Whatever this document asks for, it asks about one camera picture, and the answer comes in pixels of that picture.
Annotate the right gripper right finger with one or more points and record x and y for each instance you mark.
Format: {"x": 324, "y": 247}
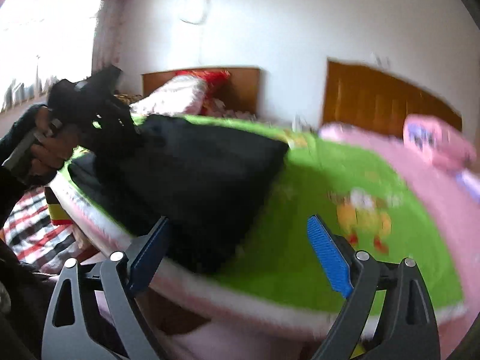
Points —
{"x": 407, "y": 327}

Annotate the left hand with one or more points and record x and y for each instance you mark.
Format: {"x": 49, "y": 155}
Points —
{"x": 50, "y": 153}

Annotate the pink curtain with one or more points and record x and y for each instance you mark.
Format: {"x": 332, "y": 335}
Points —
{"x": 107, "y": 34}

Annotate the red pillow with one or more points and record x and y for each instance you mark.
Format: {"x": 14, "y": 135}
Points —
{"x": 215, "y": 80}

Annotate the window with bars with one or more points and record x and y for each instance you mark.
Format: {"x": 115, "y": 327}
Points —
{"x": 43, "y": 41}

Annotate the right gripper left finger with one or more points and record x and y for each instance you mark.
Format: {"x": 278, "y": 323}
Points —
{"x": 72, "y": 328}

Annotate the red black striped cloth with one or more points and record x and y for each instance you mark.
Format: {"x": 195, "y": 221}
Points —
{"x": 34, "y": 239}

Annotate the black pants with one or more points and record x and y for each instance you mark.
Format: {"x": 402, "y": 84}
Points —
{"x": 209, "y": 180}

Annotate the near wooden headboard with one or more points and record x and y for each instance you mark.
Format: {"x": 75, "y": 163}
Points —
{"x": 367, "y": 98}

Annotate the green cartoon bed sheet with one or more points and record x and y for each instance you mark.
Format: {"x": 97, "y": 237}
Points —
{"x": 275, "y": 270}

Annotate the wooden headboard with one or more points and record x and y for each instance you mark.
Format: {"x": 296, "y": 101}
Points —
{"x": 239, "y": 93}
{"x": 367, "y": 98}

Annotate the pink blanket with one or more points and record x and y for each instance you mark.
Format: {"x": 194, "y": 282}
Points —
{"x": 453, "y": 210}

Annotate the far wooden headboard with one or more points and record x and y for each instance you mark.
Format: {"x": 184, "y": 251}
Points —
{"x": 239, "y": 93}

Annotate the pink floral quilt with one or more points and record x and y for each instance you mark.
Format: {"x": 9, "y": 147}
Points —
{"x": 182, "y": 95}

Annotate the pink cartoon pillow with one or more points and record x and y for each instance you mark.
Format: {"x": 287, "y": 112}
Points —
{"x": 438, "y": 143}

